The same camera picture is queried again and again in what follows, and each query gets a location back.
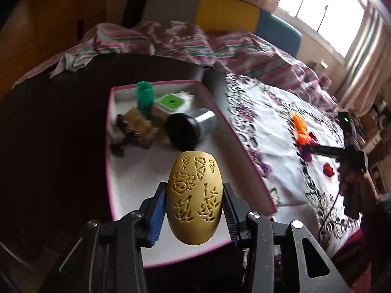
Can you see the green plastic cup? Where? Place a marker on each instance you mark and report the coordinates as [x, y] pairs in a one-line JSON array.
[[144, 97]]

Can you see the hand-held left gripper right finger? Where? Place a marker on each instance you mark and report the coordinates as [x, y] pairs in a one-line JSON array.
[[230, 216]]

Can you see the cluttered side cabinet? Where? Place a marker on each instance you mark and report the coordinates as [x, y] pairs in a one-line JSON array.
[[378, 119]]

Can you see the white device with green top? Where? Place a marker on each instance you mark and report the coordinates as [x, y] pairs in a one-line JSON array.
[[172, 102]]

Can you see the grey yellow blue headboard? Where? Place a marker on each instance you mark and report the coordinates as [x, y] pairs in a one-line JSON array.
[[226, 12]]

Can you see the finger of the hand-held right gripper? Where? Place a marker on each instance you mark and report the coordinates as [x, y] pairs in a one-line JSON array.
[[323, 150]]

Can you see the pink striped blanket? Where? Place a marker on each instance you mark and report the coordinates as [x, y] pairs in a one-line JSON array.
[[183, 42]]

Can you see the person's right hand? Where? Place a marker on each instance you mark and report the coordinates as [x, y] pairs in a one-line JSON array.
[[365, 186]]

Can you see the beige striped curtain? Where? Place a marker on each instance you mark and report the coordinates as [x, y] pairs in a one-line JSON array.
[[366, 61]]

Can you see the dark brown wooden stand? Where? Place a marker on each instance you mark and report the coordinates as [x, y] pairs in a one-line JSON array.
[[122, 125]]

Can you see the purple perforated hat toy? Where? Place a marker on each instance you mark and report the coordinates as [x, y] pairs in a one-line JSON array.
[[307, 156]]

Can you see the grey jar with black lid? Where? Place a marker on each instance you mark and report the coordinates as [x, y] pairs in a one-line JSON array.
[[183, 131]]

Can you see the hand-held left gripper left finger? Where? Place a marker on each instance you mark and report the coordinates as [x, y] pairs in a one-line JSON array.
[[157, 216]]

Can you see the wooden wardrobe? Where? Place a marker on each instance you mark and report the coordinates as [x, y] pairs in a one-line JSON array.
[[61, 21]]

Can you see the gold crown toy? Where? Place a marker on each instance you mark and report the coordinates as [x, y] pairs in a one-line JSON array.
[[140, 123]]

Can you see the floral white tablecloth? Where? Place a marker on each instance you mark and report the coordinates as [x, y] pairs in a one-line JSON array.
[[275, 122]]

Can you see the person's right forearm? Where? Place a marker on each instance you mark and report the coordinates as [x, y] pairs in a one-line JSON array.
[[378, 222]]

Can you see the window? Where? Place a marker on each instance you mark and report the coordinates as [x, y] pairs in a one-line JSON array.
[[320, 12]]

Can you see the small cardboard box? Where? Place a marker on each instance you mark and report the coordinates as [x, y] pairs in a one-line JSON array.
[[321, 66]]

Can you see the red metallic capsule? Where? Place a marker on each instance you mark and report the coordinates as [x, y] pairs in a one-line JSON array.
[[328, 170]]

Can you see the pink-rimmed white box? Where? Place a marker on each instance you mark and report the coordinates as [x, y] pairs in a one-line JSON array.
[[146, 174]]

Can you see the orange car shell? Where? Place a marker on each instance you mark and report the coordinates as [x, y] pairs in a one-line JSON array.
[[297, 122]]

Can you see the black rolled mat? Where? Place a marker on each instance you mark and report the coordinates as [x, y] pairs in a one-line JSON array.
[[137, 3]]

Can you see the yellow carved egg shell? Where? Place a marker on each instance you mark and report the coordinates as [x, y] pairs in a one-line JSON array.
[[194, 195]]

